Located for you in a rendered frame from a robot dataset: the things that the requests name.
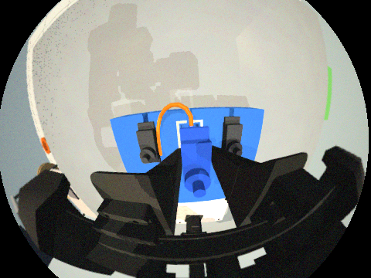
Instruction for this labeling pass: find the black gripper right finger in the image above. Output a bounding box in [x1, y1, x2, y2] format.
[211, 145, 308, 228]

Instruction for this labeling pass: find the blue micro servo with orange cable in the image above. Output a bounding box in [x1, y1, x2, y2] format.
[157, 103, 213, 198]

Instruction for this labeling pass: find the blue flat panel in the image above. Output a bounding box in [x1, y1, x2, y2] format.
[111, 107, 264, 203]

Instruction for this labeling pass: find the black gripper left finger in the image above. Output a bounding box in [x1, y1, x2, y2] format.
[90, 148, 182, 235]

